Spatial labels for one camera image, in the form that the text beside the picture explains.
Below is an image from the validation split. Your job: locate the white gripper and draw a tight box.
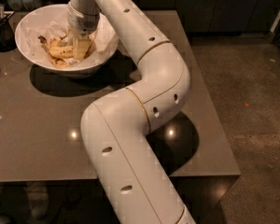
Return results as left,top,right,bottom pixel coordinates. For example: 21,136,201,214
67,2,100,60

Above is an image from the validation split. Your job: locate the spotted yellow banana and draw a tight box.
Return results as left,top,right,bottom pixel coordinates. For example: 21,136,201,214
49,36,75,59

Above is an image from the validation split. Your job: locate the white paper liner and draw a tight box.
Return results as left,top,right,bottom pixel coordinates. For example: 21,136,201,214
15,5,119,75

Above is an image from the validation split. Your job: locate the white ceramic bowl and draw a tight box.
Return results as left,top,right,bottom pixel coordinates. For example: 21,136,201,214
15,5,119,77

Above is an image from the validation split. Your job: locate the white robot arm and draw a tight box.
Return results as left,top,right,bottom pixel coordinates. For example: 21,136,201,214
68,0,195,224

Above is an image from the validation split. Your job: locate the black mesh utensil holder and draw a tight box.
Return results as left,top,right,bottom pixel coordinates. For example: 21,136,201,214
0,3,17,52

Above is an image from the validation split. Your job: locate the lower yellow banana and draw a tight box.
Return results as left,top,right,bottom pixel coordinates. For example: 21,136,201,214
38,35,91,69

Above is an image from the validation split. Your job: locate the dark cabinet row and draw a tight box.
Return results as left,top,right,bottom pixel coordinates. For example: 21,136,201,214
43,0,280,35

